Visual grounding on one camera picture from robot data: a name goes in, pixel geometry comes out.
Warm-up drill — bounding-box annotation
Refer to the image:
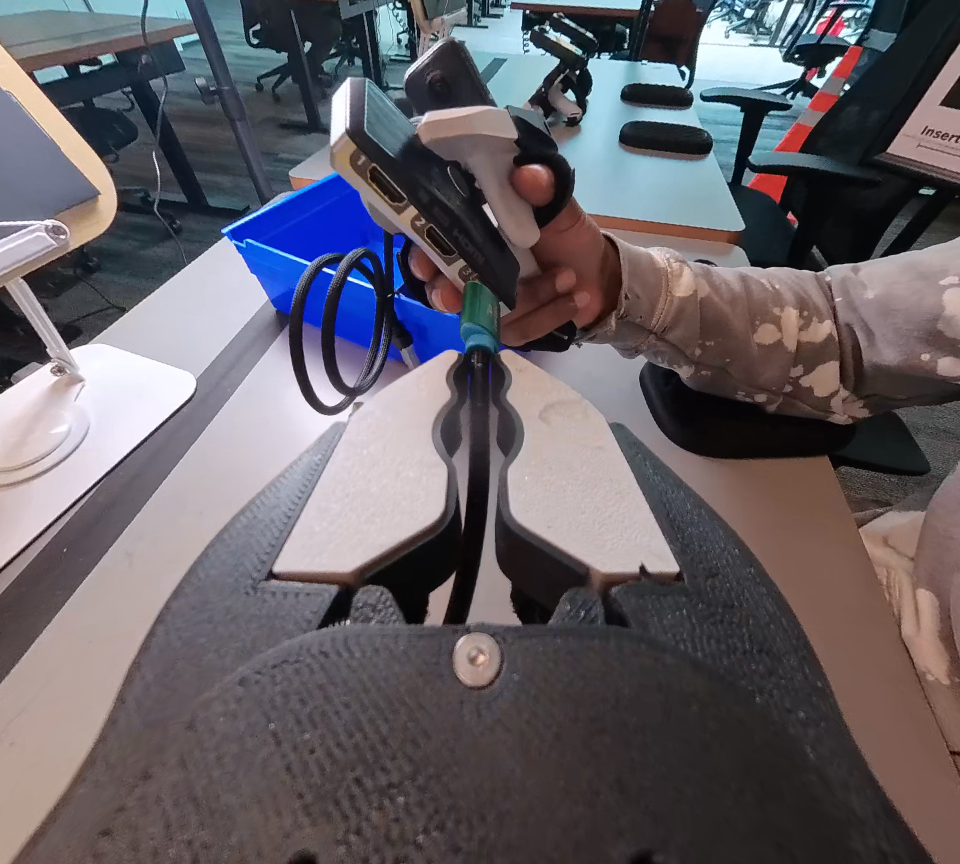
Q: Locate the blue plastic bin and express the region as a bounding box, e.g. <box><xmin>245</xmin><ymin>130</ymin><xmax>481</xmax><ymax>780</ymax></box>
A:
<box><xmin>221</xmin><ymin>172</ymin><xmax>489</xmax><ymax>364</ymax></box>

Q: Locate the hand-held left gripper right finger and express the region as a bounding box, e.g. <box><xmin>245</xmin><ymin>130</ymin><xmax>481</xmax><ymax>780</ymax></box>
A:
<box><xmin>491</xmin><ymin>351</ymin><xmax>682</xmax><ymax>625</ymax></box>

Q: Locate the black wrist rest pad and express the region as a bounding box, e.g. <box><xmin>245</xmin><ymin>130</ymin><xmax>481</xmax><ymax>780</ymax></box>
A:
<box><xmin>618</xmin><ymin>121</ymin><xmax>714</xmax><ymax>160</ymax></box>
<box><xmin>621</xmin><ymin>82</ymin><xmax>695</xmax><ymax>109</ymax></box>
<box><xmin>639</xmin><ymin>360</ymin><xmax>931</xmax><ymax>477</ymax></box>

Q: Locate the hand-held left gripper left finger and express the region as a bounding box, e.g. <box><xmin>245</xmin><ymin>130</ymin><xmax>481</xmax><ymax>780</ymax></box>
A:
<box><xmin>271</xmin><ymin>350</ymin><xmax>466</xmax><ymax>625</ymax></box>

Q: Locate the black braided HDMI cable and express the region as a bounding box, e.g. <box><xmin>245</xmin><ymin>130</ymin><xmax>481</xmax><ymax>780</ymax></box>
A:
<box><xmin>288</xmin><ymin>247</ymin><xmax>502</xmax><ymax>627</ymax></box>

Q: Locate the black mesh office chair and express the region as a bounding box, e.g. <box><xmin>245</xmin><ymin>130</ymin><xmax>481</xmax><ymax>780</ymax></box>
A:
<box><xmin>701</xmin><ymin>42</ymin><xmax>960</xmax><ymax>273</ymax></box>

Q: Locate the person's patterned clothing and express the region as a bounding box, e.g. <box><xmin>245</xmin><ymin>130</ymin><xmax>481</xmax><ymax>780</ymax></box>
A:
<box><xmin>858</xmin><ymin>462</ymin><xmax>960</xmax><ymax>756</ymax></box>

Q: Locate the silver black HDMI switch box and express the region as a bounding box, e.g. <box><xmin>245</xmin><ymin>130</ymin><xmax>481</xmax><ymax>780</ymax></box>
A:
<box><xmin>328</xmin><ymin>78</ymin><xmax>522</xmax><ymax>312</ymax></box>

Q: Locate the person's right hand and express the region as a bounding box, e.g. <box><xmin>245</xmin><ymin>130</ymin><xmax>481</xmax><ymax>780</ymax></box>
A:
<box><xmin>408</xmin><ymin>162</ymin><xmax>624</xmax><ymax>355</ymax></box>

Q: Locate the dark light stand pole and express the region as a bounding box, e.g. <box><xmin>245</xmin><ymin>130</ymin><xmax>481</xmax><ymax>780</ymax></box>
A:
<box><xmin>163</xmin><ymin>0</ymin><xmax>275</xmax><ymax>205</ymax></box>

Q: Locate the white instruction sign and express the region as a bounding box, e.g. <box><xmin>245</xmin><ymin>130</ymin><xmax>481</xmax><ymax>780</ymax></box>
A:
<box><xmin>873</xmin><ymin>46</ymin><xmax>960</xmax><ymax>184</ymax></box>

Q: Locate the orange traffic cone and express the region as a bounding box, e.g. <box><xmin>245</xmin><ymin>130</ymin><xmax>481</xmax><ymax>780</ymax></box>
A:
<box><xmin>750</xmin><ymin>42</ymin><xmax>864</xmax><ymax>201</ymax></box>

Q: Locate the person's right forearm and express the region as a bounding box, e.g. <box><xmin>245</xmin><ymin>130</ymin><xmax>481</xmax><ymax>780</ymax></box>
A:
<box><xmin>600</xmin><ymin>234</ymin><xmax>960</xmax><ymax>424</ymax></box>

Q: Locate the grey desk with wooden edge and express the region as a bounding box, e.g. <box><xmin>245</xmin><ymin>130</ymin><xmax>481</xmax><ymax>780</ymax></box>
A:
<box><xmin>288</xmin><ymin>54</ymin><xmax>747</xmax><ymax>244</ymax></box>

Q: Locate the white metal board stand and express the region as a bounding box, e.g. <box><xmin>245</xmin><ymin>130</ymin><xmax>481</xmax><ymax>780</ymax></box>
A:
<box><xmin>0</xmin><ymin>219</ymin><xmax>198</xmax><ymax>490</ymax></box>

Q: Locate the black spare gripper device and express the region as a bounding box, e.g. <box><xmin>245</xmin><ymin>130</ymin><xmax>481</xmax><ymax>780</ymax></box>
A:
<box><xmin>525</xmin><ymin>12</ymin><xmax>597</xmax><ymax>128</ymax></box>

